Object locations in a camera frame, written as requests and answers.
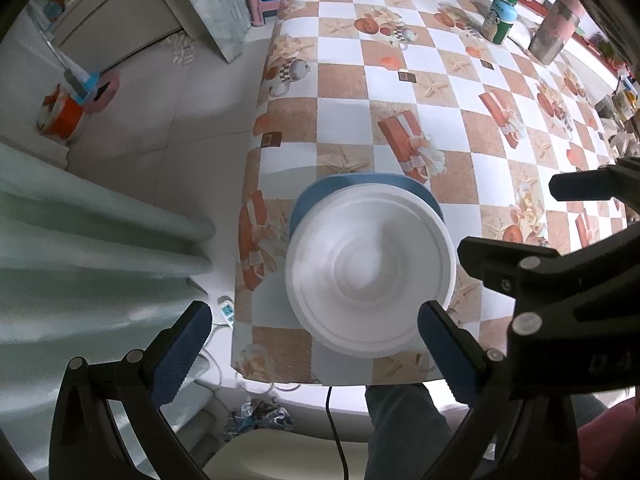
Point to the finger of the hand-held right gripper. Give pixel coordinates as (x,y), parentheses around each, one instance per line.
(550,300)
(580,186)

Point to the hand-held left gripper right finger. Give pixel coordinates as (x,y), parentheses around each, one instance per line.
(445,355)

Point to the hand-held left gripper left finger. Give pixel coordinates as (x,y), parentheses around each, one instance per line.
(180,355)

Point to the white paper bowl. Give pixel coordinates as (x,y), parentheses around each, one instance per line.
(370,270)

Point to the blue plastic bowl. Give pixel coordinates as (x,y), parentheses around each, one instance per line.
(320,195)

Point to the white power strip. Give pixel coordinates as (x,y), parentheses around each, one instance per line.
(226,311)

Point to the person's leg in jeans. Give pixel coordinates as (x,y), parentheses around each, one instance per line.
(405,435)

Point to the crumpled patterned wrapper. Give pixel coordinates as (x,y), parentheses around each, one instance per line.
(257,417)

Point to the pale green curtain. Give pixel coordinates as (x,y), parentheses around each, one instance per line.
(75,260)

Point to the white chair seat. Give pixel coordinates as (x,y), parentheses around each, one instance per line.
(280,457)

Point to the maroon garment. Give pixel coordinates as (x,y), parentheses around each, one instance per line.
(612,445)

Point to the pink metal tumbler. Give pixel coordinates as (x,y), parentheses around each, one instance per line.
(555,27)

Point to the green capped bottle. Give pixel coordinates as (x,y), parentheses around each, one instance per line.
(500,17)

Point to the checkered patterned tablecloth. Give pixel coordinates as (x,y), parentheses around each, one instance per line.
(350,85)

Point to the orange bucket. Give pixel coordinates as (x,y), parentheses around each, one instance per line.
(62,115)

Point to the blue grey brush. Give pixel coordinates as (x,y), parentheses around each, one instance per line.
(82,85)

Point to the white cabinet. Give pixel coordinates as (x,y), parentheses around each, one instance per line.
(115,10)

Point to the green marbled panel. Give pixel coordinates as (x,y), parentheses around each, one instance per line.
(210,5)

